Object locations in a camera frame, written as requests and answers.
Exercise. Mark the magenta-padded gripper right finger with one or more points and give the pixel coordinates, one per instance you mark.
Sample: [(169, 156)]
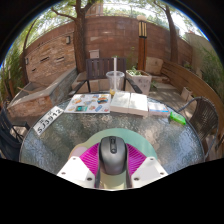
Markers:
[(136, 160)]

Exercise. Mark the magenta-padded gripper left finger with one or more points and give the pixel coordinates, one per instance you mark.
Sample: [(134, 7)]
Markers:
[(90, 160)]

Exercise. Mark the grey computer mouse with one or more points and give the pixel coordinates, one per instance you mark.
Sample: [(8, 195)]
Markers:
[(113, 155)]

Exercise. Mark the green and pink mouse pad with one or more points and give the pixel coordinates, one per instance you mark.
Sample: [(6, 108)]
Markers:
[(141, 137)]

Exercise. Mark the small white booklet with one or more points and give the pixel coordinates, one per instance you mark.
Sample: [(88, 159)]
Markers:
[(158, 108)]

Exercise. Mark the colourful sticker sheet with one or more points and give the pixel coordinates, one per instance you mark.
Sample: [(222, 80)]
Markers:
[(87, 103)]

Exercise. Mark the white license plate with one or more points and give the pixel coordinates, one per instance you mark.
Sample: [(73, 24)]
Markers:
[(48, 120)]

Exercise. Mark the white open book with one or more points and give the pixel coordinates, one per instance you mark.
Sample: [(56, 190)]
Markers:
[(129, 102)]

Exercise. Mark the small green packet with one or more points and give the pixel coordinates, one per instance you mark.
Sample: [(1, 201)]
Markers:
[(177, 118)]

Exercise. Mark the brown wicker chair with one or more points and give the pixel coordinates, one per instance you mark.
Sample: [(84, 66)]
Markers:
[(203, 123)]

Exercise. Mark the white planter box with plants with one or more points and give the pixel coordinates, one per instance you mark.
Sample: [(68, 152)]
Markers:
[(141, 81)]

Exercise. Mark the clear plastic cup with straw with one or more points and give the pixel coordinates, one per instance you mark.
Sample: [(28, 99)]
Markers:
[(115, 81)]

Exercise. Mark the dark wooden chair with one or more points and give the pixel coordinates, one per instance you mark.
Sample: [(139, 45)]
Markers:
[(98, 68)]

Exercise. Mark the curved wooden bench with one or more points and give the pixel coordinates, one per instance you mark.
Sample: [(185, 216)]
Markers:
[(186, 81)]

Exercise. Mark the beige stone block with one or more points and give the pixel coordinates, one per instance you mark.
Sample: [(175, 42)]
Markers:
[(154, 65)]

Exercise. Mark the thick tree trunk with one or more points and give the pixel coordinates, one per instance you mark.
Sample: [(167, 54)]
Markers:
[(80, 43)]

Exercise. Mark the slim tree trunk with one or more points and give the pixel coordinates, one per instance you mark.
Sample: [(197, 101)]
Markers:
[(171, 36)]

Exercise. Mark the beige wall mailbox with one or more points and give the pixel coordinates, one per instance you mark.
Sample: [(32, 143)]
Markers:
[(94, 54)]

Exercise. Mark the wooden lamp post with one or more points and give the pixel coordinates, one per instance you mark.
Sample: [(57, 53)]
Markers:
[(142, 46)]

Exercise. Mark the dark wall light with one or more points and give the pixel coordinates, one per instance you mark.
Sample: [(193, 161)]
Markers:
[(26, 61), (68, 40)]

